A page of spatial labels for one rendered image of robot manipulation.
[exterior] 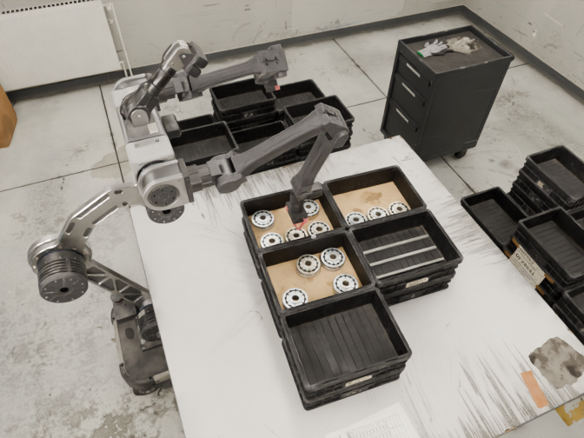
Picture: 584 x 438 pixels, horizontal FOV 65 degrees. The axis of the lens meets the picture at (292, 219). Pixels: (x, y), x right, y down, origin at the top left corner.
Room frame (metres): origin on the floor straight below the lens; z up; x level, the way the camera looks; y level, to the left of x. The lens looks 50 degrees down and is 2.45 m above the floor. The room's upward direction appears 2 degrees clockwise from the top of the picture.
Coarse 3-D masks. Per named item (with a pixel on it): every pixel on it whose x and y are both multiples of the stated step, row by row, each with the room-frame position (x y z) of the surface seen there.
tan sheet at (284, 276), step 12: (276, 264) 1.12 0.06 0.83; (288, 264) 1.12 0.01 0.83; (348, 264) 1.13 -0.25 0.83; (276, 276) 1.06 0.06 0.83; (288, 276) 1.06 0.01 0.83; (300, 276) 1.06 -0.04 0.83; (324, 276) 1.07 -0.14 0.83; (276, 288) 1.01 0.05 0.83; (288, 288) 1.01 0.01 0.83; (300, 288) 1.01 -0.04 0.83; (312, 288) 1.01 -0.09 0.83; (324, 288) 1.01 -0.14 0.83; (312, 300) 0.95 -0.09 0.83
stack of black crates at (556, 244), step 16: (560, 208) 1.71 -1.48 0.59; (528, 224) 1.64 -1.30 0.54; (544, 224) 1.68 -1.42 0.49; (560, 224) 1.67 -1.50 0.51; (576, 224) 1.60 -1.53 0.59; (528, 240) 1.52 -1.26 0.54; (544, 240) 1.57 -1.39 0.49; (560, 240) 1.57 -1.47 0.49; (576, 240) 1.56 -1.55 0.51; (544, 256) 1.42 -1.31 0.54; (560, 256) 1.46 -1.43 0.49; (576, 256) 1.46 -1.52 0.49; (544, 272) 1.36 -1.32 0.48; (560, 272) 1.32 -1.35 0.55; (576, 272) 1.36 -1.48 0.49; (544, 288) 1.33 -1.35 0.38; (560, 288) 1.27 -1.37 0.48
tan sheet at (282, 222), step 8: (320, 208) 1.46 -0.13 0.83; (280, 216) 1.39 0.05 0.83; (288, 216) 1.40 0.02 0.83; (320, 216) 1.40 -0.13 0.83; (280, 224) 1.35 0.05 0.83; (288, 224) 1.35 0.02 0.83; (304, 224) 1.35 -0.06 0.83; (328, 224) 1.35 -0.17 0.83; (256, 232) 1.30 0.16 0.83; (264, 232) 1.30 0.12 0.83; (272, 232) 1.30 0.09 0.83; (280, 232) 1.30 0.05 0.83; (256, 240) 1.25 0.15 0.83
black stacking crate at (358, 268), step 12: (324, 240) 1.20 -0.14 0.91; (336, 240) 1.22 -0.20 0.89; (276, 252) 1.13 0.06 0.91; (288, 252) 1.14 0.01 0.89; (300, 252) 1.16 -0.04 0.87; (312, 252) 1.18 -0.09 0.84; (348, 252) 1.17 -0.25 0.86; (360, 264) 1.08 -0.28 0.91; (264, 276) 1.03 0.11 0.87; (360, 276) 1.06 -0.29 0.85; (276, 312) 0.90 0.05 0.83
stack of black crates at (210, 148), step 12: (192, 132) 2.31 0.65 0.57; (204, 132) 2.34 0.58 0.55; (216, 132) 2.37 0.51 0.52; (228, 132) 2.31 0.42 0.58; (180, 144) 2.27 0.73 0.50; (192, 144) 2.28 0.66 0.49; (204, 144) 2.29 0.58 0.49; (216, 144) 2.29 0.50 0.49; (228, 144) 2.29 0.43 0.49; (180, 156) 2.16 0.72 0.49; (192, 156) 2.17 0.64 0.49; (204, 156) 2.06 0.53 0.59
